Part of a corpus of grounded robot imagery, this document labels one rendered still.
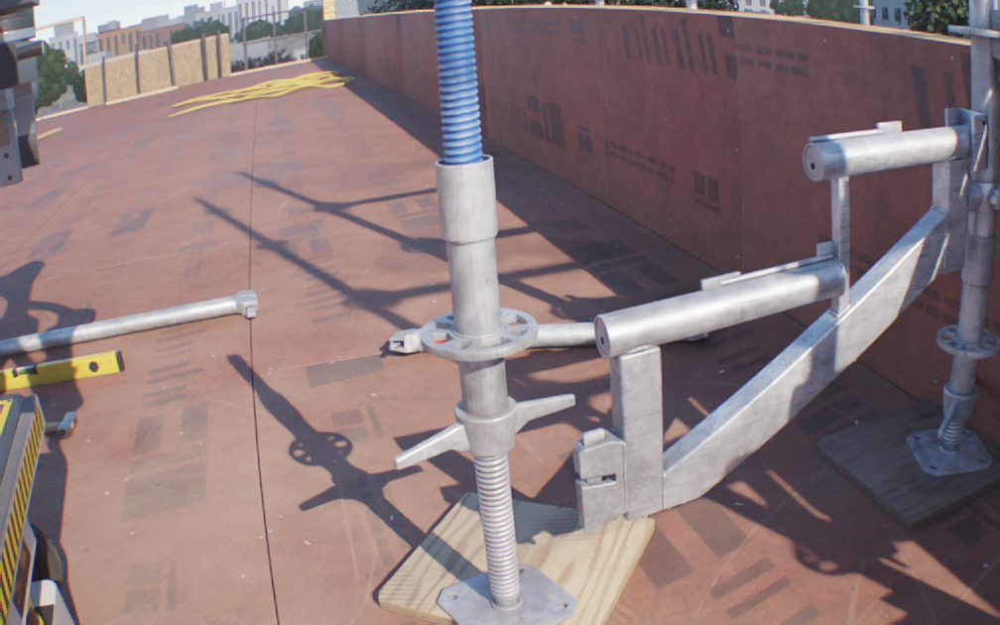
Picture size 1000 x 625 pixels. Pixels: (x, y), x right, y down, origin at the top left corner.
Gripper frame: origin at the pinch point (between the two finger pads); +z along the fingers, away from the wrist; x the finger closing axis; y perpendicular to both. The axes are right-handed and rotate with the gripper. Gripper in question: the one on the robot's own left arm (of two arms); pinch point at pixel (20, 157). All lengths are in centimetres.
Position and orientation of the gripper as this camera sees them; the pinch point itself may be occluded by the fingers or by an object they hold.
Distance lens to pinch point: 96.8
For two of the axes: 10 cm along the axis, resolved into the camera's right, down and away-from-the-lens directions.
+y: 9.1, -1.9, 3.6
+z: 0.7, 9.4, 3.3
